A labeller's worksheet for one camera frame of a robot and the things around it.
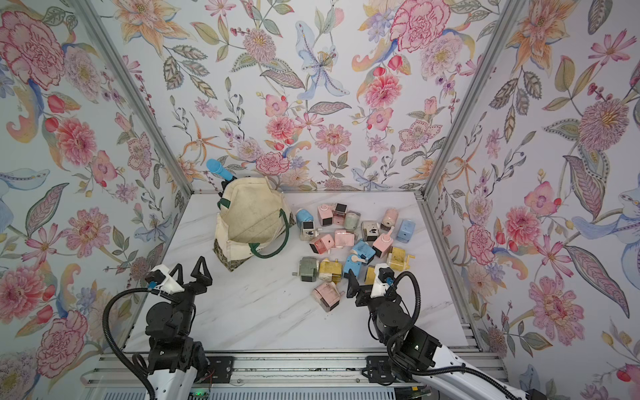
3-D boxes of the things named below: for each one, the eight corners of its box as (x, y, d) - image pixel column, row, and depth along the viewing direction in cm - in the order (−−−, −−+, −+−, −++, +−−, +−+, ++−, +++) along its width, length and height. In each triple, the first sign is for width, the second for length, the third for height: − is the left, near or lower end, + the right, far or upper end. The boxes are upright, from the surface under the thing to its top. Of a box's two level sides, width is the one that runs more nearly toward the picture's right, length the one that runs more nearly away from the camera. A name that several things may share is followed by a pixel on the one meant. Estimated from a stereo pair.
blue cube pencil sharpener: (395, 240, 106) (400, 230, 100) (398, 228, 110) (402, 217, 105) (408, 244, 105) (414, 234, 99) (411, 232, 109) (416, 221, 103)
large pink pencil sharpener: (317, 226, 110) (317, 217, 105) (317, 212, 115) (317, 203, 110) (332, 226, 110) (333, 217, 105) (332, 212, 115) (332, 203, 110)
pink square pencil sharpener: (318, 256, 99) (318, 250, 96) (311, 247, 102) (311, 241, 98) (334, 247, 102) (335, 240, 98) (328, 238, 104) (328, 232, 101)
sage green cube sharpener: (293, 277, 94) (292, 272, 91) (304, 259, 99) (303, 253, 96) (312, 286, 92) (312, 281, 89) (322, 267, 97) (322, 261, 93)
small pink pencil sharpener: (331, 225, 110) (332, 215, 105) (334, 212, 115) (335, 202, 110) (344, 227, 110) (345, 217, 104) (346, 213, 115) (347, 203, 109)
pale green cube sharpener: (301, 240, 104) (300, 230, 99) (303, 229, 107) (302, 219, 102) (313, 241, 104) (313, 231, 98) (315, 231, 107) (315, 221, 102)
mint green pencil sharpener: (345, 233, 107) (346, 223, 102) (344, 219, 112) (345, 208, 107) (360, 233, 107) (362, 223, 102) (358, 219, 112) (360, 209, 107)
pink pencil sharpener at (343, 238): (334, 248, 101) (335, 241, 98) (334, 236, 105) (334, 229, 101) (353, 248, 101) (355, 241, 98) (352, 236, 105) (353, 229, 101)
